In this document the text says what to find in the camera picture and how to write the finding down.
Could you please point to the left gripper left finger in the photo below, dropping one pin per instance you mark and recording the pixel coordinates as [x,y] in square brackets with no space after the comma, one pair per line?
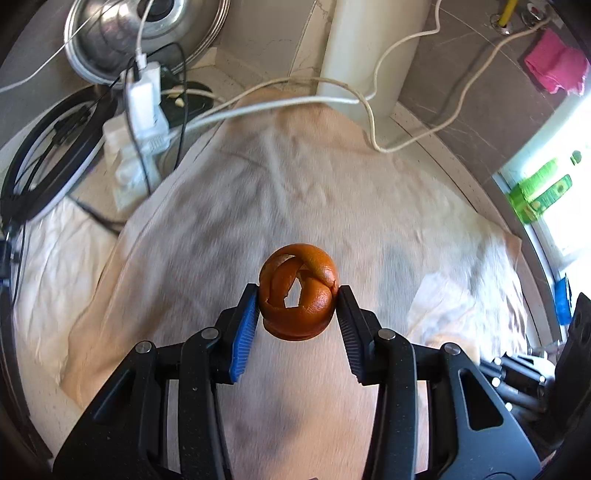
[241,331]

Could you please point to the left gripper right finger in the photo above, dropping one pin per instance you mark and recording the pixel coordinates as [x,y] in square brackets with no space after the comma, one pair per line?
[355,333]

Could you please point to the orange peel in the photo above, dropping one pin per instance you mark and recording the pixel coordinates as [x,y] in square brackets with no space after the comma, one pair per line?
[297,288]

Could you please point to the blue container on sill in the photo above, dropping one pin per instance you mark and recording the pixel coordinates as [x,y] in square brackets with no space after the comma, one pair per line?
[563,301]

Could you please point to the beige towel mat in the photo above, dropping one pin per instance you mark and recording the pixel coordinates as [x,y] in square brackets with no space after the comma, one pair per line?
[296,198]

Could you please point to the white power strip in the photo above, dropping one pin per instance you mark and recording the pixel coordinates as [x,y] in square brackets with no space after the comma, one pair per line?
[132,167]

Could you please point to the white cloth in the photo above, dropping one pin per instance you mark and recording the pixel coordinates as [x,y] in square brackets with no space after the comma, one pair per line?
[65,254]

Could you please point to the green dish soap bottle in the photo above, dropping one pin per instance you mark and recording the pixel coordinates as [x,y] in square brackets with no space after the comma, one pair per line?
[533,196]

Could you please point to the white cutting board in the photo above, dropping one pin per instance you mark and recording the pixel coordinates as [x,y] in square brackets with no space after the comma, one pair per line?
[360,34]

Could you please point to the stainless steel pot lid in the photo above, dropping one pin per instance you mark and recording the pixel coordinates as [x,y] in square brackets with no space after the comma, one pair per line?
[101,36]

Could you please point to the pink rag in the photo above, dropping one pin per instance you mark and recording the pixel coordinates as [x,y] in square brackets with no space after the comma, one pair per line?
[557,66]

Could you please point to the black ring light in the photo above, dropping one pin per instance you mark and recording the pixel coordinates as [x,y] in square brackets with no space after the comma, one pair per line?
[54,156]

